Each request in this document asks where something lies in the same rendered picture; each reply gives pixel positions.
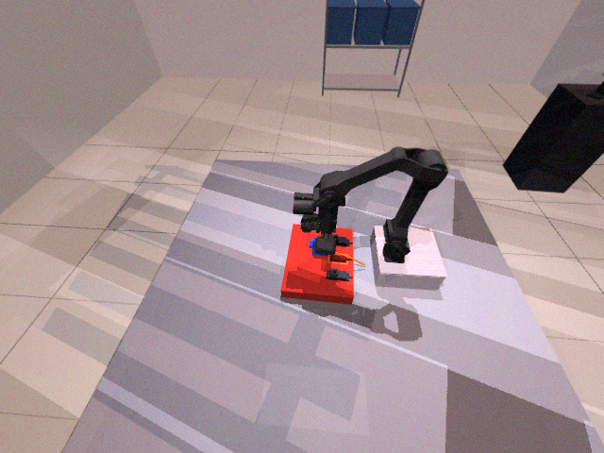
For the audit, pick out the blue micro servo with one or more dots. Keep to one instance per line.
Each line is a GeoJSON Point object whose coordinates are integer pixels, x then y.
{"type": "Point", "coordinates": [312, 245]}

